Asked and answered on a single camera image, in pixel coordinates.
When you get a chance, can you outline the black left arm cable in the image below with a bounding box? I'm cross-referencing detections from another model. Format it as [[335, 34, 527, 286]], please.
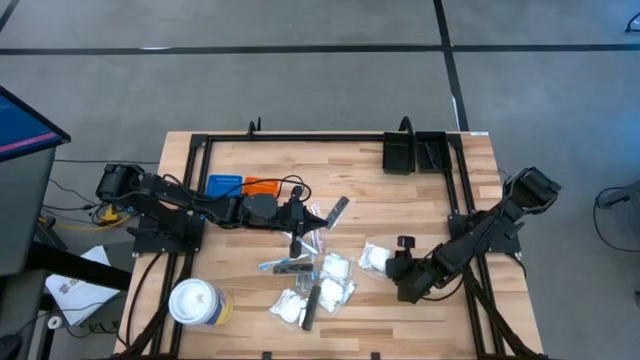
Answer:
[[162, 173, 314, 204]]

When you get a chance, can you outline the white toothbrush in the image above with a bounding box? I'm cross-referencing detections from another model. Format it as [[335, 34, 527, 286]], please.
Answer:
[[294, 232, 326, 257]]

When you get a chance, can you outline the grey equipment leg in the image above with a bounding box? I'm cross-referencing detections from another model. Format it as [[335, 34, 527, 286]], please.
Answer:
[[596, 179, 640, 211]]

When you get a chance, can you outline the white printed paper sheet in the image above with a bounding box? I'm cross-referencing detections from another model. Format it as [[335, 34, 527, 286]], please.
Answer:
[[44, 244, 122, 327]]

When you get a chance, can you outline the blue plastic basket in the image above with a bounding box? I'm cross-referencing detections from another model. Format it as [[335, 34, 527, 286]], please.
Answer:
[[205, 173, 245, 199]]

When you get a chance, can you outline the blue screen monitor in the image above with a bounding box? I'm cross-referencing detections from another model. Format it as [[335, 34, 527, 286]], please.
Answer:
[[0, 84, 72, 164]]

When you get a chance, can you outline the orange plastic basket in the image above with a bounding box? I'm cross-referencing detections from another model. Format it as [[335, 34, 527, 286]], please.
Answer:
[[242, 175, 281, 198]]

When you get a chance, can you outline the black comb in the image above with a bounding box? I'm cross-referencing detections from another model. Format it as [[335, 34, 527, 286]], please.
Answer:
[[423, 140, 441, 169], [323, 195, 351, 230], [272, 263, 315, 275], [301, 284, 322, 332]]

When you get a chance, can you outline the yellow cable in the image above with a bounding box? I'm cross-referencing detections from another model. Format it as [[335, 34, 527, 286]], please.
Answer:
[[38, 202, 132, 232]]

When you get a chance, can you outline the white lidded wipes canister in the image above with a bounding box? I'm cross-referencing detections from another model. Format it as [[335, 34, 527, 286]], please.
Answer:
[[167, 277, 235, 327]]

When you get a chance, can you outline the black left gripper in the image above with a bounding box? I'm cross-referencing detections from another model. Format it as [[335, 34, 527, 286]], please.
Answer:
[[274, 185, 330, 258]]

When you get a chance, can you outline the black metal beam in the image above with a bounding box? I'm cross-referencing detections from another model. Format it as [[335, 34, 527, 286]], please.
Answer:
[[27, 241, 134, 292]]

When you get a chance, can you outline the black looped floor cable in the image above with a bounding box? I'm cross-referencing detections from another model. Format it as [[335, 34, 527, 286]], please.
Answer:
[[592, 185, 640, 254]]

